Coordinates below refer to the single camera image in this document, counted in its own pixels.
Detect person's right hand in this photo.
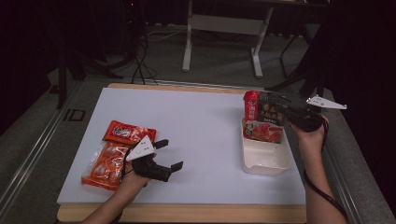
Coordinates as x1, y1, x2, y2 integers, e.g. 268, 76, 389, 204
290, 113, 331, 150

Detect black floor cables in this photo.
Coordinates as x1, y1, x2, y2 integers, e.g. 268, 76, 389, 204
130, 27, 188, 86

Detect black metal stand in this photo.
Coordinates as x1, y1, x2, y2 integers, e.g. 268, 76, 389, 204
55, 31, 124, 110
265, 31, 331, 98

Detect small orange-red sauce packet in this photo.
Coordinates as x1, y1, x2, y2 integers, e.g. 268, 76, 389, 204
102, 119, 158, 146

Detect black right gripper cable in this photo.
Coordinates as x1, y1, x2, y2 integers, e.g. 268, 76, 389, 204
303, 116, 349, 220

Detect red and black soup packet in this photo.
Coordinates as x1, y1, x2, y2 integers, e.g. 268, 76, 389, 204
242, 91, 288, 144

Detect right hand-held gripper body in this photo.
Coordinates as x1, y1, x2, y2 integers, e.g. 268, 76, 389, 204
288, 94, 348, 133

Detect white table mat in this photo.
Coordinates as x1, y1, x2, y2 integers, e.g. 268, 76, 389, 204
57, 87, 306, 205

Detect white metal desk frame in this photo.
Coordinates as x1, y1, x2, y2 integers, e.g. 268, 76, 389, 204
181, 0, 275, 78

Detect metal floor rail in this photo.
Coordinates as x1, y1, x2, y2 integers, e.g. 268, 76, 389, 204
323, 90, 396, 224
0, 81, 83, 216

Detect person's left hand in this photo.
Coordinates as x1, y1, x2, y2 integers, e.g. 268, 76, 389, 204
120, 161, 152, 189

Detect white plastic storage box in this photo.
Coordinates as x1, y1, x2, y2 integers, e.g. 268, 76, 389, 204
241, 117, 292, 176

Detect clear bag of orange snacks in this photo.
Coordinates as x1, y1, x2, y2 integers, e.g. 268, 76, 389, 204
81, 141, 138, 191

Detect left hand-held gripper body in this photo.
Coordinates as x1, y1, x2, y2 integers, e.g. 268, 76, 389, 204
125, 134, 173, 183

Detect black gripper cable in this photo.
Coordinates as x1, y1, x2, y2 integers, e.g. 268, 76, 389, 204
120, 144, 139, 181
303, 116, 349, 220

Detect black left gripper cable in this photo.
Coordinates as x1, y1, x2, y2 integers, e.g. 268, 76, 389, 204
120, 144, 139, 181

